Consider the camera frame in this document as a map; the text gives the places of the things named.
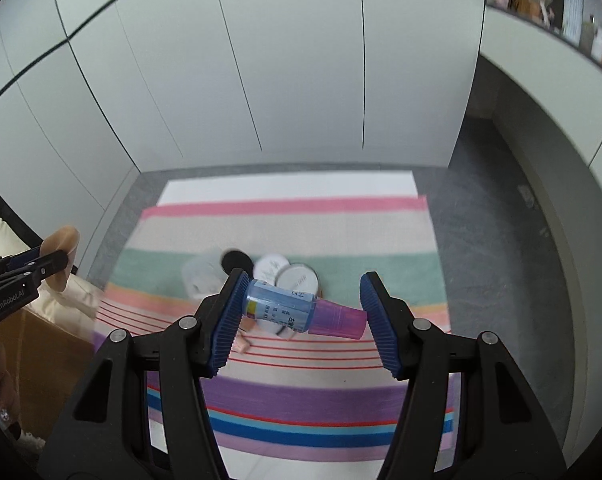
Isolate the person's hand with nail art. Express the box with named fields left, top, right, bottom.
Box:
left=0, top=334, right=22, bottom=441

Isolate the clear plastic blister tray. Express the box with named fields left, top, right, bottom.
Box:
left=182, top=250, right=227, bottom=301

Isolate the white round compact case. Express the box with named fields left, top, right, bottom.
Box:
left=253, top=254, right=290, bottom=285

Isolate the blue bottle with purple cap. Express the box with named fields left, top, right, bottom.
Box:
left=243, top=280, right=367, bottom=340

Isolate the brown cardboard box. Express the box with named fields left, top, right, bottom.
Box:
left=0, top=308, right=95, bottom=440

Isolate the colourful striped cloth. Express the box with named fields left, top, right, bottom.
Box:
left=94, top=171, right=450, bottom=479

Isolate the pink cosmetic tube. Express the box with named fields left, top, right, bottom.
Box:
left=232, top=318, right=255, bottom=353

